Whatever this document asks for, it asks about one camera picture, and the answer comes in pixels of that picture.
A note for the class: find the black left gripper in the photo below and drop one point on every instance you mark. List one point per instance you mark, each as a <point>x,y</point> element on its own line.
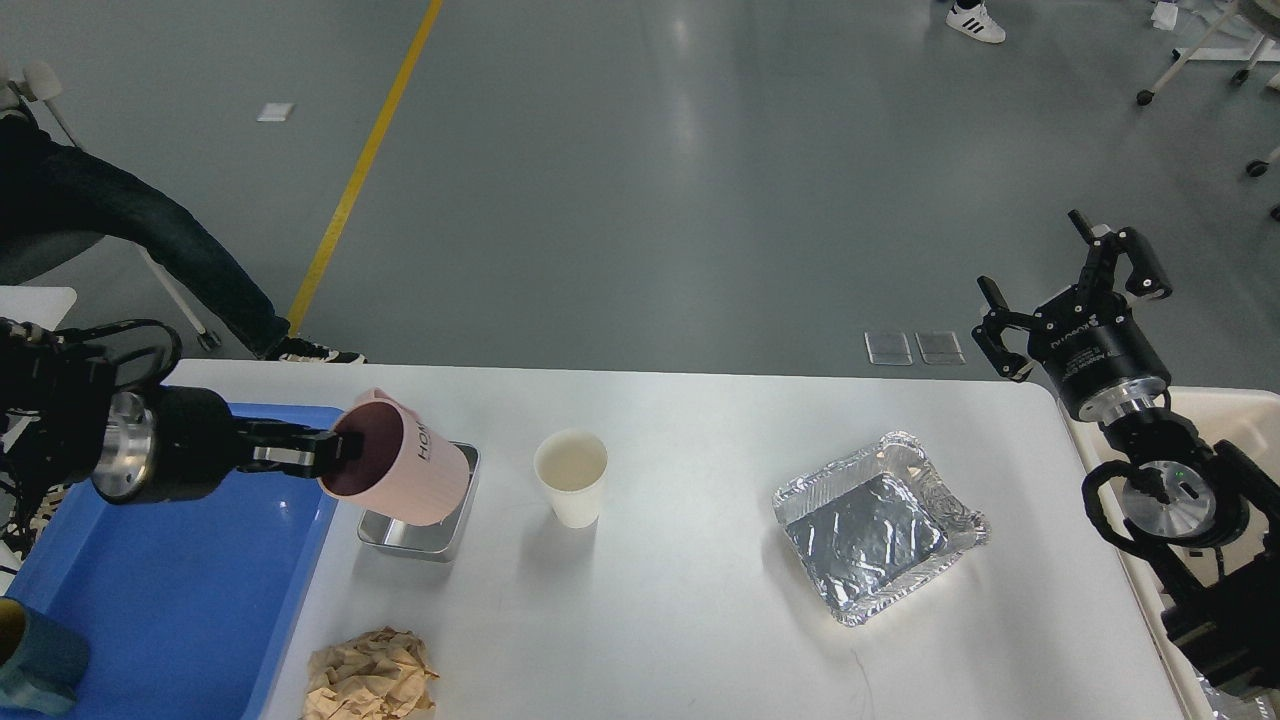
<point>178,443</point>

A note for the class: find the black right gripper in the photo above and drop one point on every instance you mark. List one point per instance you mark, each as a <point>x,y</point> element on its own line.
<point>1086,338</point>

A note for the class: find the pink mug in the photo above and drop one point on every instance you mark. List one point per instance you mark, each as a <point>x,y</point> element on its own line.
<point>405,470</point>

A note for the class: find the stainless steel rectangular container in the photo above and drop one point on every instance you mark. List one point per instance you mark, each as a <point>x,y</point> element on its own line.
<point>437,542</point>

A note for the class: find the aluminium foil tray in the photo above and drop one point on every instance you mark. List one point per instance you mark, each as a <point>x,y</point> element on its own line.
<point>874,526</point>

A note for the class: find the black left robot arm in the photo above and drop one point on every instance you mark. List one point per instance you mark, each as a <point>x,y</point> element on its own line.
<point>63,381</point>

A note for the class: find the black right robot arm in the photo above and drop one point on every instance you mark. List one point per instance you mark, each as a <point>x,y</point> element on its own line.
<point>1203,516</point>

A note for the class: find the clear floor plate right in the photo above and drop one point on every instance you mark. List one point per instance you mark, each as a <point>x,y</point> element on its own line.
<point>940,348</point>

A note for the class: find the clear floor plate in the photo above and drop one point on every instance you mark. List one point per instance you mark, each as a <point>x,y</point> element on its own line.
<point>888,348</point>
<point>940,348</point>

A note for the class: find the clear floor plate left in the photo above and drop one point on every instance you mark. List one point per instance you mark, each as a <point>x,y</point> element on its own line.
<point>888,348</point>

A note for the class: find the blue plastic tray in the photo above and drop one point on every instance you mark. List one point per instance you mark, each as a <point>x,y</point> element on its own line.
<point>187,606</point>

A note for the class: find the beige plastic bin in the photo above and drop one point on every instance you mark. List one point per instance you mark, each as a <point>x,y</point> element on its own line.
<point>1249,418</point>

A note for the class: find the crumpled brown paper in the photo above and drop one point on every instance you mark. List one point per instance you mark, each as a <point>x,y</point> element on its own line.
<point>383,674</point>

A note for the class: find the white side table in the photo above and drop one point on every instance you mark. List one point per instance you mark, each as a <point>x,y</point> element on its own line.
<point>45,306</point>

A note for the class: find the white paper cup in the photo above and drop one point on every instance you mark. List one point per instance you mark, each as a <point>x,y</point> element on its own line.
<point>570,466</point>

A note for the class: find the person with white sneakers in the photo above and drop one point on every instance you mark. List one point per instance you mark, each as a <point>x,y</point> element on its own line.
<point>972,19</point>

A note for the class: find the white paper by rack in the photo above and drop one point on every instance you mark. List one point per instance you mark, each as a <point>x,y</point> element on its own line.
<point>1164,15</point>

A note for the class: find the person in beige sweater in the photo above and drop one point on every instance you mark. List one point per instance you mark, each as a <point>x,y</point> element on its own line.
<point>51,187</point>

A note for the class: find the foil tray in bin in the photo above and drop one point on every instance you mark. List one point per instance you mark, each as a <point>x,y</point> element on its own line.
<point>1227,706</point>

